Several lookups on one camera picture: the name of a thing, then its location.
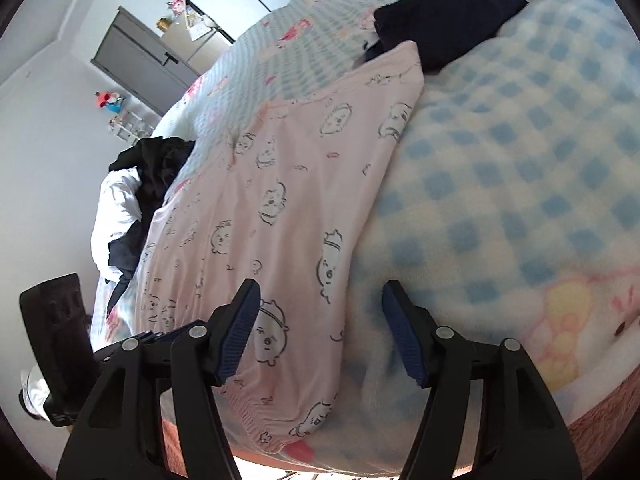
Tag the blue checked printed blanket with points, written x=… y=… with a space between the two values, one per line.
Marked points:
x=500 y=185

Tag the grey door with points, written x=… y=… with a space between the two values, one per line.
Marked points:
x=135 y=55

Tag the folded dark navy garment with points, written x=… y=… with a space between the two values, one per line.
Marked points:
x=445 y=15

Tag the crumpled navy garment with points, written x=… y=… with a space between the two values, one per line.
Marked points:
x=125 y=255

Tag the small white rack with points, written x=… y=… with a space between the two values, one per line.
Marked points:
x=130 y=127

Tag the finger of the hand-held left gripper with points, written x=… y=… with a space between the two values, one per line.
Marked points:
x=160 y=336

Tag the white refrigerator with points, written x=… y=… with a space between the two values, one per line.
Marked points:
x=200 y=45

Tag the crumpled black garment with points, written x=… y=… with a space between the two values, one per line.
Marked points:
x=155 y=165

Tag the crumpled white garment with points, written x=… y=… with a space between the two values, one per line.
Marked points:
x=115 y=210

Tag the red and blue plush toy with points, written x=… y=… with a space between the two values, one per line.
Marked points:
x=109 y=101

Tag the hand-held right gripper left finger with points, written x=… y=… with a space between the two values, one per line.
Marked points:
x=237 y=330

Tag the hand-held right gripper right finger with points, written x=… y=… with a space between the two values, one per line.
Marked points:
x=402 y=330

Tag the pink printed pajama pants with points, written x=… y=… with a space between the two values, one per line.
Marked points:
x=290 y=180

